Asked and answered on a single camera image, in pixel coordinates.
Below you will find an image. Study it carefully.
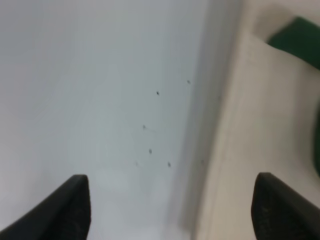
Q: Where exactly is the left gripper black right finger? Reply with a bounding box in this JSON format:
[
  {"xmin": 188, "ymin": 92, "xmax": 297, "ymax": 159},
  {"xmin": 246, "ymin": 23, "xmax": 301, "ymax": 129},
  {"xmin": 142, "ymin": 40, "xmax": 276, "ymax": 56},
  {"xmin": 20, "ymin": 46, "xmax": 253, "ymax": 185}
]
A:
[{"xmin": 251, "ymin": 172, "xmax": 320, "ymax": 240}]

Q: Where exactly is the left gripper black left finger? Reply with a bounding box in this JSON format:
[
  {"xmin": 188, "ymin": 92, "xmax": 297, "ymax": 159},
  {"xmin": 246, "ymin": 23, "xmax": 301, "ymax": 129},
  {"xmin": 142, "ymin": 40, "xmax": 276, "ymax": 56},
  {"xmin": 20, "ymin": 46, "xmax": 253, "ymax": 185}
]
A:
[{"xmin": 0, "ymin": 174, "xmax": 91, "ymax": 240}]

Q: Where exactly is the dark green object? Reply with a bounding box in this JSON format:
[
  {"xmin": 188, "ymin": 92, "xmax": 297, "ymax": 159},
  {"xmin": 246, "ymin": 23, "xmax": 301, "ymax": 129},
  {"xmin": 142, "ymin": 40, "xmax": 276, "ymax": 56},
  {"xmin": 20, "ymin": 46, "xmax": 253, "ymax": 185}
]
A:
[{"xmin": 267, "ymin": 17, "xmax": 320, "ymax": 175}]

